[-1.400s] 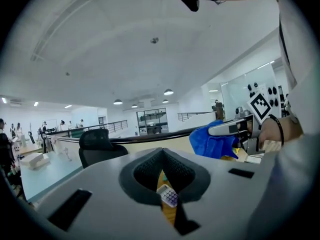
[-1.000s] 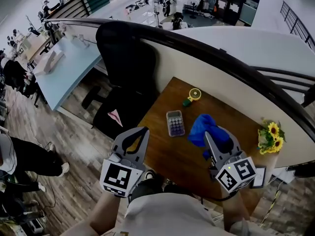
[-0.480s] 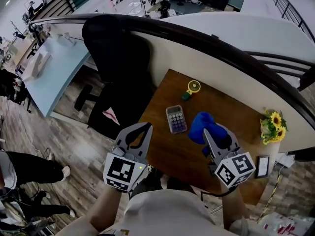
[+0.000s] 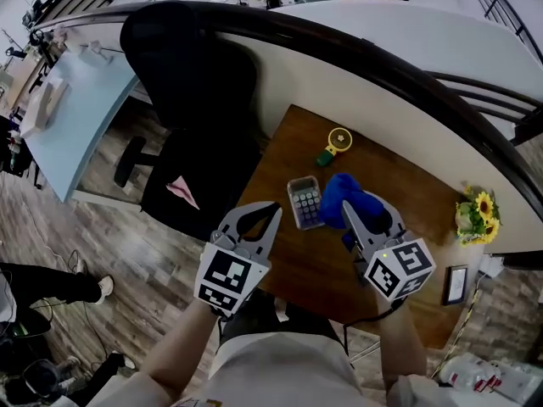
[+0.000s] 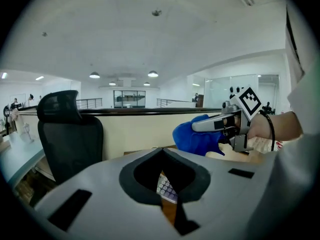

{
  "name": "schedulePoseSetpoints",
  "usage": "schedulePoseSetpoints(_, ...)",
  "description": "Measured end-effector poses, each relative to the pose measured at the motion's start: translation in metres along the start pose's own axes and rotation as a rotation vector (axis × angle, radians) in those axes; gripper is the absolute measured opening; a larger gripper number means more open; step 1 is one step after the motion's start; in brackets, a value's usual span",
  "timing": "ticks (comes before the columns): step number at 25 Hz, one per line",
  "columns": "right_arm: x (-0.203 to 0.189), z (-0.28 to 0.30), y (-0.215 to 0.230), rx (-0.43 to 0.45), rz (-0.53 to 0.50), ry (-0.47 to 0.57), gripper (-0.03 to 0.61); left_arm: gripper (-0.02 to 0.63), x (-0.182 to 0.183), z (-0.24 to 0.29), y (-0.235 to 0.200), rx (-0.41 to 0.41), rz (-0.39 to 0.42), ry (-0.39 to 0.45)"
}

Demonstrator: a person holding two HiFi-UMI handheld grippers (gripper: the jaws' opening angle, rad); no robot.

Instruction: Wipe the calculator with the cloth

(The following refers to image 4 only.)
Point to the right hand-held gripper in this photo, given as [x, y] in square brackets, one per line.
[403, 269]

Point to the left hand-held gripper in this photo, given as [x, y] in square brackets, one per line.
[225, 276]

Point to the blue cloth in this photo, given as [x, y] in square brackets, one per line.
[339, 202]

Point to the grey calculator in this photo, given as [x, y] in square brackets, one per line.
[305, 206]

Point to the person's right forearm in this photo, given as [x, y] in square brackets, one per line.
[401, 346]

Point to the person's left forearm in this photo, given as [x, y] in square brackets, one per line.
[182, 346]

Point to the pink paper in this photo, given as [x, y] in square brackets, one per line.
[182, 191]

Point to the person's dark trousers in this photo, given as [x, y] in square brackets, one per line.
[254, 316]

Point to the yellow handheld fan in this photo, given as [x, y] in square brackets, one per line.
[340, 139]

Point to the sunflower bouquet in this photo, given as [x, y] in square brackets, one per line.
[479, 219]

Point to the black office chair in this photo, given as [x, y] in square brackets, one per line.
[191, 100]

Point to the person's beige shirt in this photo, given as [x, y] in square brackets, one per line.
[280, 375]

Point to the black stair railing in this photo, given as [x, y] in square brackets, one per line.
[526, 132]

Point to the white plastic packaging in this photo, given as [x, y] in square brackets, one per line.
[475, 373]

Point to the light blue desk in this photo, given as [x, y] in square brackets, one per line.
[85, 113]

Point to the white flat box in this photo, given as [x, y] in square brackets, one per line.
[42, 108]

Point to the black picture frame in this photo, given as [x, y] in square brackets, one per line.
[456, 284]

